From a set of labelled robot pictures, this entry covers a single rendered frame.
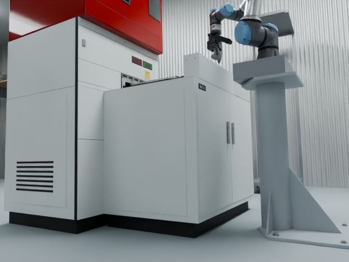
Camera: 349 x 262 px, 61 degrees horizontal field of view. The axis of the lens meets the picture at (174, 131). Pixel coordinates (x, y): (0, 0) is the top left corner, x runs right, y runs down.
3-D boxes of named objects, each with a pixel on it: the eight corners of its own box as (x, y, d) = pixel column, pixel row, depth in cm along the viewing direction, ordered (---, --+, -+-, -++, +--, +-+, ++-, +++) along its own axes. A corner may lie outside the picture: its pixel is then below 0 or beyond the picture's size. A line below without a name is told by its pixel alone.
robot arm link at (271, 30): (283, 47, 169) (282, 24, 170) (265, 43, 163) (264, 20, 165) (268, 54, 180) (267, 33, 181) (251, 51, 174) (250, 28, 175)
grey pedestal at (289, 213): (353, 227, 164) (343, 80, 171) (354, 250, 126) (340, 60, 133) (259, 219, 189) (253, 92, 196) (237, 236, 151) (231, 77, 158)
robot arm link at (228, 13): (238, 4, 189) (228, 12, 199) (224, 0, 184) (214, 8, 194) (239, 16, 188) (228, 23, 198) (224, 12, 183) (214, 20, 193)
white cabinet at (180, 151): (103, 227, 177) (103, 91, 184) (183, 204, 259) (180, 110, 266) (201, 241, 144) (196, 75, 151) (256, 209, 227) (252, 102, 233)
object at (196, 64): (183, 80, 162) (183, 55, 163) (222, 96, 209) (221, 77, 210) (199, 77, 157) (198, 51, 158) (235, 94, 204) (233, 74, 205)
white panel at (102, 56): (75, 85, 168) (75, 16, 171) (156, 105, 238) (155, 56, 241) (78, 84, 167) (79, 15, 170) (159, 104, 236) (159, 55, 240)
